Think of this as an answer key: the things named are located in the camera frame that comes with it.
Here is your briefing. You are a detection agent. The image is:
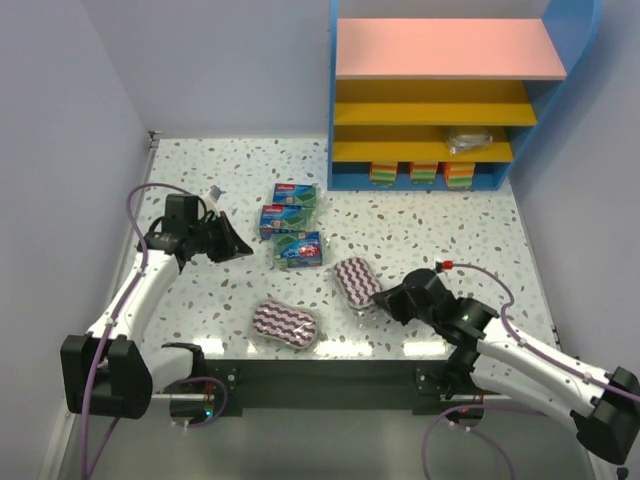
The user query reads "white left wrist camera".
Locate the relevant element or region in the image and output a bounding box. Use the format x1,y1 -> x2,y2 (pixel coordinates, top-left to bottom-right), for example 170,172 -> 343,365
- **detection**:
200,185 -> 224,215

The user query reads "purple cable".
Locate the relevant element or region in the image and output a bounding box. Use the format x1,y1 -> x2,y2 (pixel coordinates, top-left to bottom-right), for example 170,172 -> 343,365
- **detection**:
79,182 -> 231,479
422,259 -> 640,480

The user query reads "Scrub Daddy sponge small pack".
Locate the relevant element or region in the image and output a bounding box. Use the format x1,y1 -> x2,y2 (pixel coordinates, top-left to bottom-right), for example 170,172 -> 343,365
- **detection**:
443,162 -> 476,190

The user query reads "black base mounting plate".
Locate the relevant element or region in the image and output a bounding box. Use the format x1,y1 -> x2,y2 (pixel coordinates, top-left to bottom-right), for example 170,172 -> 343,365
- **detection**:
196,359 -> 484,416

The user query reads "pink striped sponge pack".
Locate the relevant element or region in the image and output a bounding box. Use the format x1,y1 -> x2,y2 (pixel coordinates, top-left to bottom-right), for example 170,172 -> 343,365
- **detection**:
251,301 -> 319,350
332,257 -> 384,317

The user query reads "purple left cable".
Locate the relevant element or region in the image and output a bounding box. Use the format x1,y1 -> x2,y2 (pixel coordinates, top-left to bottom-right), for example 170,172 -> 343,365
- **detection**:
79,182 -> 231,479

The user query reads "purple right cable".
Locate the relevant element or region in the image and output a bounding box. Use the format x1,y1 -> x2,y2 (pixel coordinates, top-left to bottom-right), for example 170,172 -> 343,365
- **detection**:
422,259 -> 640,480

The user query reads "Vileda sponge pack near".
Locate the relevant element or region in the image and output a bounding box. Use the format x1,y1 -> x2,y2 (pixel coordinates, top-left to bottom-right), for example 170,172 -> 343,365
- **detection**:
272,231 -> 324,269

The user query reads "blue shelf unit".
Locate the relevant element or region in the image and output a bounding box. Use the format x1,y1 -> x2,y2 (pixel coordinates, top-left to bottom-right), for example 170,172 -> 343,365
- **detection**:
327,1 -> 602,191

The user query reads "Vileda sponge pack middle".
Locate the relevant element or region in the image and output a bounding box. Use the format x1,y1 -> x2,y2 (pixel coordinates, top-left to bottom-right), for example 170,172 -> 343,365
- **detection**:
258,205 -> 315,240

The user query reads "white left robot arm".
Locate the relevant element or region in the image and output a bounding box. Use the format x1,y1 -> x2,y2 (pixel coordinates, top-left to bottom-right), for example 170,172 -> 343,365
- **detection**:
60,193 -> 253,419

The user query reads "grey mesh sponge pack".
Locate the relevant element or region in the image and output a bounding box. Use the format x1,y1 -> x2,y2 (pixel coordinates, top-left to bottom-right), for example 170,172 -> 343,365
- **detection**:
444,126 -> 493,155

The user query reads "Vileda sponge pack far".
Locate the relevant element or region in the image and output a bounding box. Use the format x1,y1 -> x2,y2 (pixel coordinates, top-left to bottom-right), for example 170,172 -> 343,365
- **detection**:
272,183 -> 319,208

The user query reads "vileda sponge pack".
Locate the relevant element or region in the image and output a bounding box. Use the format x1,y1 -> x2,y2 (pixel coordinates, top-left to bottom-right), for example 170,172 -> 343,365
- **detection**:
272,231 -> 324,269
258,205 -> 315,240
272,183 -> 319,208

